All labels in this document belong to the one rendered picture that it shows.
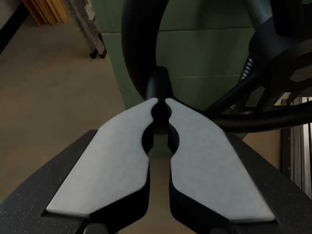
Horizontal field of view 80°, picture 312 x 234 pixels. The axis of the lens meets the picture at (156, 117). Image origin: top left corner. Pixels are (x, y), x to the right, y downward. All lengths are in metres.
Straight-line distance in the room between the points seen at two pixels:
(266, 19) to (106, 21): 0.25
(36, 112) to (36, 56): 0.50
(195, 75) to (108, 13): 0.23
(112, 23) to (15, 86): 1.24
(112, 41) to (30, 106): 1.04
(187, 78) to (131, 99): 0.17
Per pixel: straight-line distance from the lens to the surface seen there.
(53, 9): 1.88
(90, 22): 1.33
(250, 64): 0.29
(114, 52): 0.41
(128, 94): 0.51
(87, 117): 1.16
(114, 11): 0.36
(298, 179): 0.90
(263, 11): 0.23
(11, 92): 1.52
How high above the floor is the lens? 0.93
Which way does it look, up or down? 60 degrees down
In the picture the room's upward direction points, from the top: 4 degrees counter-clockwise
